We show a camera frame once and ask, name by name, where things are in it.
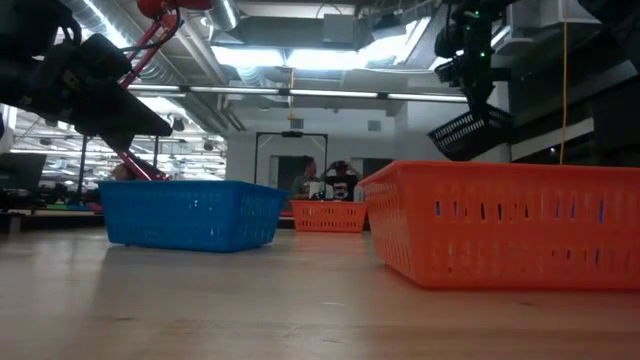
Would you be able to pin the black metal table frame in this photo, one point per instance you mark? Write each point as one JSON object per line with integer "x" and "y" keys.
{"x": 50, "y": 222}

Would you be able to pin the silver ventilation duct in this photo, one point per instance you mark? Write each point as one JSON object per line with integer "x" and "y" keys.
{"x": 100, "y": 20}

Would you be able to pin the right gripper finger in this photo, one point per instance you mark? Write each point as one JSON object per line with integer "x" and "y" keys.
{"x": 481, "y": 109}

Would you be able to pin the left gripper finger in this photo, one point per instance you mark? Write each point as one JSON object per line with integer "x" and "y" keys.
{"x": 125, "y": 115}
{"x": 117, "y": 142}

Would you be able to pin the long ceiling light tube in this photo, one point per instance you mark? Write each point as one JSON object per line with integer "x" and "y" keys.
{"x": 325, "y": 93}

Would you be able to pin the blue plastic basket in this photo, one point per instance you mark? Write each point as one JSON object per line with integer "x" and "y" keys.
{"x": 190, "y": 215}

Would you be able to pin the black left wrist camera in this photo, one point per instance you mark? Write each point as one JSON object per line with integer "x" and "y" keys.
{"x": 105, "y": 55}

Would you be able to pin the black plastic basket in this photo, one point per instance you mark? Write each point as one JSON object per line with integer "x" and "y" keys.
{"x": 465, "y": 140}

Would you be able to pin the black monitor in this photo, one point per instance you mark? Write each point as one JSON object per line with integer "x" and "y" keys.
{"x": 20, "y": 171}

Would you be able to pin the black rectangular stand frame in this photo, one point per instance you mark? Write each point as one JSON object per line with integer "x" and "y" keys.
{"x": 291, "y": 134}

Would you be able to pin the orange plastic basket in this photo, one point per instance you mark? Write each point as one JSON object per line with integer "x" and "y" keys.
{"x": 327, "y": 217}
{"x": 500, "y": 235}

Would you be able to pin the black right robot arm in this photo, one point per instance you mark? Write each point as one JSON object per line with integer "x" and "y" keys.
{"x": 472, "y": 30}

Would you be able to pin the red desk lamp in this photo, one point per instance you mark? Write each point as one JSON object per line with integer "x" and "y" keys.
{"x": 150, "y": 45}

